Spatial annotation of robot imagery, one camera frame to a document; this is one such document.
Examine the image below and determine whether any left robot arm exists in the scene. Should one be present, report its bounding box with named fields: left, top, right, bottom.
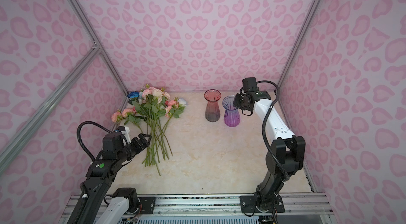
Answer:
left=68, top=132, right=152, bottom=224

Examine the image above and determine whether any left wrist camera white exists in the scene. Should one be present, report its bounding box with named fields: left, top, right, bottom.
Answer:
left=115, top=126, right=131, bottom=144

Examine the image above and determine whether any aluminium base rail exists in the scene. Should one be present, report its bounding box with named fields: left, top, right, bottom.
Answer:
left=58, top=192, right=337, bottom=224

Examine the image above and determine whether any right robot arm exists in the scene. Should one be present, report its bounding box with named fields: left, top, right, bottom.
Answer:
left=233, top=77, right=306, bottom=214

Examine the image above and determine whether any aluminium frame corner post right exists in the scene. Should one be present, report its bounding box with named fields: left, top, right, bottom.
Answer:
left=278, top=0, right=323, bottom=89

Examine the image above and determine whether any aluminium frame corner post left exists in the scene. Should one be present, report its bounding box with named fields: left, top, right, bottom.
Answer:
left=67, top=0, right=128, bottom=96

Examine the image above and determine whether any aluminium frame corner post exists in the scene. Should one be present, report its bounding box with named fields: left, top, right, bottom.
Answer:
left=67, top=0, right=128, bottom=96
left=278, top=0, right=323, bottom=89

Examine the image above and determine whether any diagonal aluminium frame bar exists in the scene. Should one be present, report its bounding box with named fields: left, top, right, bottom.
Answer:
left=1, top=45, right=99, bottom=174

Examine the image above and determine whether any dark blue artificial rose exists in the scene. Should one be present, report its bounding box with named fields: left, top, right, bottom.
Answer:
left=127, top=91, right=140, bottom=99

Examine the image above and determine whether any cream white artificial rose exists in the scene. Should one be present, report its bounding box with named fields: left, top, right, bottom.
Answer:
left=152, top=89, right=168, bottom=161

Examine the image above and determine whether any pink carnation double stem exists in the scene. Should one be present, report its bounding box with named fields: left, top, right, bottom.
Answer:
left=141, top=88, right=159, bottom=166

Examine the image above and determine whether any pink green carnation stem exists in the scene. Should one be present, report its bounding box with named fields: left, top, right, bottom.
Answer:
left=111, top=104, right=169, bottom=173

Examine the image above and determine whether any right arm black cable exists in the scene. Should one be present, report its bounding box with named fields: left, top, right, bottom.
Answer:
left=240, top=80, right=291, bottom=182

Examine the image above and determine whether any peach rose stem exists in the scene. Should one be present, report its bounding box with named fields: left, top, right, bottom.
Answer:
left=156, top=92, right=171, bottom=163

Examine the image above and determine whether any red glass vase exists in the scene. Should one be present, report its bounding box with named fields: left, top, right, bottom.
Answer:
left=204, top=89, right=222, bottom=122

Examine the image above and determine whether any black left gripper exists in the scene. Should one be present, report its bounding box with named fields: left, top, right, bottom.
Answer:
left=117, top=132, right=151, bottom=164

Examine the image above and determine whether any purple blue glass vase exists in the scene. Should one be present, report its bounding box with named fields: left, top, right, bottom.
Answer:
left=222, top=96, right=241, bottom=127

